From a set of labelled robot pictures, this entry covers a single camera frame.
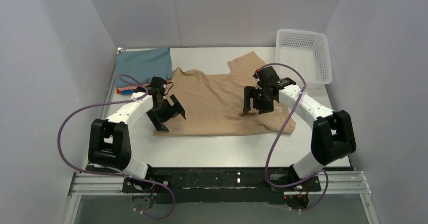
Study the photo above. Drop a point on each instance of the folded blue t shirt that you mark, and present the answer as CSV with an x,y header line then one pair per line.
x,y
128,92

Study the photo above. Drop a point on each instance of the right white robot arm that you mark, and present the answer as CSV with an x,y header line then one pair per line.
x,y
332,135

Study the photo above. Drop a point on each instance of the folded pink t shirt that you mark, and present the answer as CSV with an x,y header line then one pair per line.
x,y
127,87

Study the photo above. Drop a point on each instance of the beige t shirt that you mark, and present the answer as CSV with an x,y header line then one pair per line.
x,y
213,104

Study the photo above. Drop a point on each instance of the folded grey-blue t shirt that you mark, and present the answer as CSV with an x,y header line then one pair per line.
x,y
143,65

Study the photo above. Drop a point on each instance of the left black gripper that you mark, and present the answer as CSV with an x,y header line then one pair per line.
x,y
166,112

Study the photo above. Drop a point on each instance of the white plastic basket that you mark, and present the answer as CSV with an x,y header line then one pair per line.
x,y
308,53

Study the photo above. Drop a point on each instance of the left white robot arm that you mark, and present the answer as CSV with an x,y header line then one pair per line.
x,y
110,142

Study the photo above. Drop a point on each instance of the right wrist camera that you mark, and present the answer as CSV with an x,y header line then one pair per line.
x,y
266,76

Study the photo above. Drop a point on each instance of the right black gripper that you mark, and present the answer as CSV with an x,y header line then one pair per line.
x,y
260,99

